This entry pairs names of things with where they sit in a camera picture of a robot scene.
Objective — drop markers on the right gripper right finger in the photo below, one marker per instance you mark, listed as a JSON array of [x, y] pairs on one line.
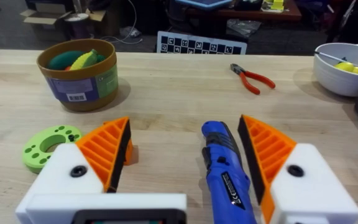
[[303, 186]]

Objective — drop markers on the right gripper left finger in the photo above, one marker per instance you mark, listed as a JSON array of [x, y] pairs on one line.
[[61, 174]]

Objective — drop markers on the small black screw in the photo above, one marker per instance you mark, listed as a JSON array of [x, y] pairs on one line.
[[71, 137]]

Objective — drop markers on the blue electric screwdriver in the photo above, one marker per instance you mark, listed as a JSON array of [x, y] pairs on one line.
[[225, 177]]

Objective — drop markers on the green disc with holes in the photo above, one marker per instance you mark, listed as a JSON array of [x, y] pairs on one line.
[[34, 152]]

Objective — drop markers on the brown tub with toys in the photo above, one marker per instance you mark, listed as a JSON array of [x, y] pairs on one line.
[[79, 84]]

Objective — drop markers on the white bowl with small items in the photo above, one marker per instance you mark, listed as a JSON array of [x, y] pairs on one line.
[[334, 77]]

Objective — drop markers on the cardboard box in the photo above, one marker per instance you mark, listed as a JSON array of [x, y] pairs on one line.
[[47, 21]]

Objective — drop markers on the black and white marker board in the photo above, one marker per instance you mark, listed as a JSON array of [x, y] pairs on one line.
[[197, 45]]

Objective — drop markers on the brown wooden table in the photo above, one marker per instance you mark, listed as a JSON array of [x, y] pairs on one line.
[[247, 13]]

